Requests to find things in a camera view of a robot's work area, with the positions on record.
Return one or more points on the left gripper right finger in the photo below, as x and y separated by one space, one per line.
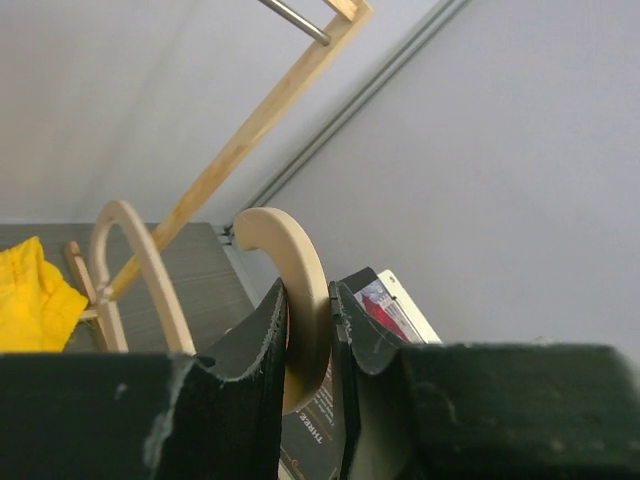
478 410

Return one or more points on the white two-tier shelf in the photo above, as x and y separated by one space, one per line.
408 306

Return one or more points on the illustrated red castle book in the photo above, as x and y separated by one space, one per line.
378 302

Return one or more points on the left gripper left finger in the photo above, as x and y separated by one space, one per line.
213 415

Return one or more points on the yellow shorts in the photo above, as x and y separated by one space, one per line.
39 309

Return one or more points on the black hardcover book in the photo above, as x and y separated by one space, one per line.
308 450

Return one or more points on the white wooden hanger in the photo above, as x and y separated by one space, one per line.
268 229

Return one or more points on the wooden clothes rack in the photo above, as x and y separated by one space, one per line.
350 17

